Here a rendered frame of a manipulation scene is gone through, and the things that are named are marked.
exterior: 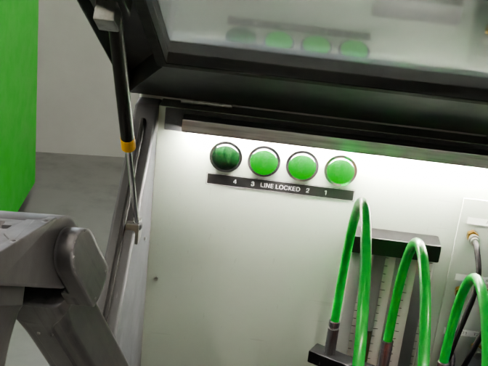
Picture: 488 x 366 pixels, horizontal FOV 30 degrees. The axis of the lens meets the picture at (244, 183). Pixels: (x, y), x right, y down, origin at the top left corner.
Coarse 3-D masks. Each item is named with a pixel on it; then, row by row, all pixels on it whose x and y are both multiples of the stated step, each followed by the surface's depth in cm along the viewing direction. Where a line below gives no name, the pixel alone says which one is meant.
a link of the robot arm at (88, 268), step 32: (64, 256) 69; (96, 256) 73; (32, 288) 74; (64, 288) 72; (96, 288) 73; (32, 320) 75; (64, 320) 75; (96, 320) 81; (64, 352) 78; (96, 352) 81
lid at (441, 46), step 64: (128, 0) 102; (192, 0) 101; (256, 0) 99; (320, 0) 96; (384, 0) 94; (448, 0) 92; (128, 64) 139; (192, 64) 123; (256, 64) 123; (320, 64) 120; (384, 64) 116; (448, 64) 113; (448, 128) 139
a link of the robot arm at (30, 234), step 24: (0, 216) 71; (24, 216) 71; (48, 216) 70; (0, 240) 64; (24, 240) 65; (48, 240) 68; (0, 264) 62; (24, 264) 65; (48, 264) 68; (0, 288) 63; (24, 288) 66; (0, 312) 63; (0, 336) 64; (0, 360) 65
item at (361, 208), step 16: (352, 208) 128; (368, 208) 117; (352, 224) 131; (368, 224) 114; (352, 240) 134; (368, 240) 111; (368, 256) 109; (368, 272) 108; (336, 288) 140; (368, 288) 107; (336, 304) 141; (368, 304) 106; (336, 320) 142
